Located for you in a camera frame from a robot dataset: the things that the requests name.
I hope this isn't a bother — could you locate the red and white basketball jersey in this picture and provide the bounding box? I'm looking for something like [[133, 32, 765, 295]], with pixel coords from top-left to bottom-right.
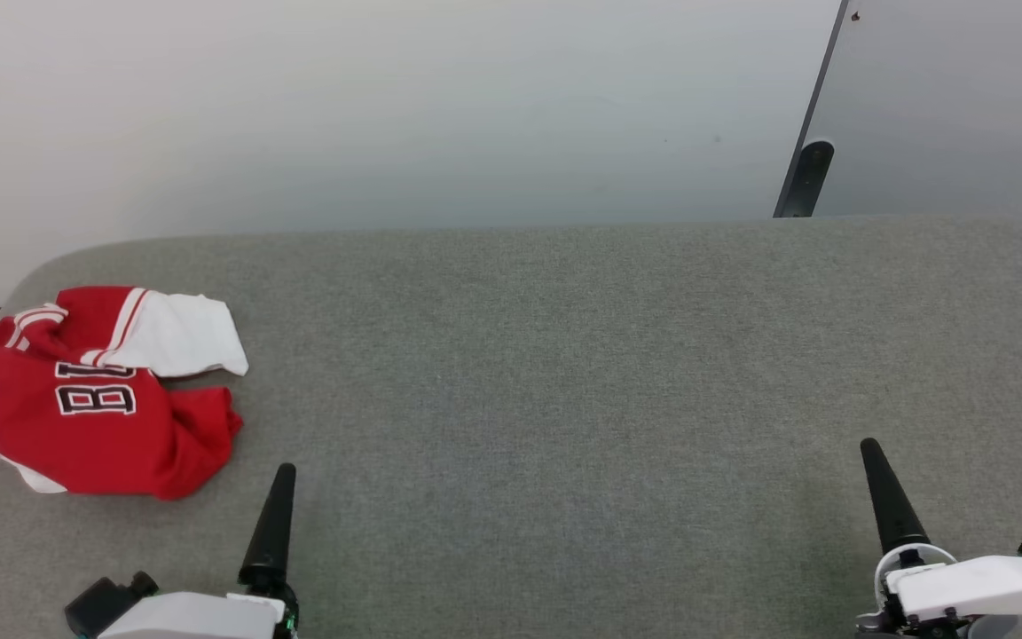
[[0, 286, 250, 501]]

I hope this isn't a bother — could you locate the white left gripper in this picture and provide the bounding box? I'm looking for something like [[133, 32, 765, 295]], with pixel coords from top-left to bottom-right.
[[98, 462, 301, 639]]

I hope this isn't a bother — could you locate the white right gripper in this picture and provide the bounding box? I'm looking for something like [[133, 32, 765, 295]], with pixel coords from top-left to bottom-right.
[[857, 438, 1022, 639]]

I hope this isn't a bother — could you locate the grey partition panel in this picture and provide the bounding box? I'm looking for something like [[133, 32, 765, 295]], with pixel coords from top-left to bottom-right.
[[773, 0, 1022, 225]]

